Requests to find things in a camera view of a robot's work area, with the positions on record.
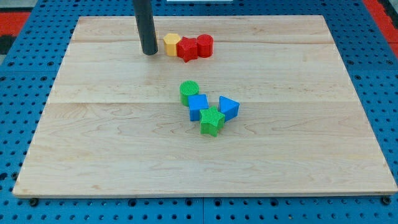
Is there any yellow hexagon block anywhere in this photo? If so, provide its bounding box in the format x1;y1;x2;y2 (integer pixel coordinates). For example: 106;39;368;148
163;33;181;57

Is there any blue cube block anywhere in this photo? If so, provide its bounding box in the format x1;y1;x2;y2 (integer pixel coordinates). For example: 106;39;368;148
188;94;209;121

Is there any green star block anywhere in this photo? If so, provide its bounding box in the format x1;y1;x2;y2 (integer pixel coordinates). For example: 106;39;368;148
200;106;225;137

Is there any green cylinder block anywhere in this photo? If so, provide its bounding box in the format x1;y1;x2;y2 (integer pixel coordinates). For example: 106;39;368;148
179;80;200;106

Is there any blue triangle block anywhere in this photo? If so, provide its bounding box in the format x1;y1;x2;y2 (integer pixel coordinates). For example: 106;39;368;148
219;96;240;122

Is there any red star block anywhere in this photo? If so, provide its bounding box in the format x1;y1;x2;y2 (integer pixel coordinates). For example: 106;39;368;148
177;37;198;62

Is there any red cylinder block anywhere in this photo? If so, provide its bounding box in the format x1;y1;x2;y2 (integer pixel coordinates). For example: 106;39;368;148
197;34;214;58

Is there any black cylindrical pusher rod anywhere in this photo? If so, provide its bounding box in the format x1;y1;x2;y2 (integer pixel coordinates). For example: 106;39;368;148
132;0;158;55

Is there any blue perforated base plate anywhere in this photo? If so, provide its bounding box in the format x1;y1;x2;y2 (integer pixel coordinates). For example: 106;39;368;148
1;1;397;223

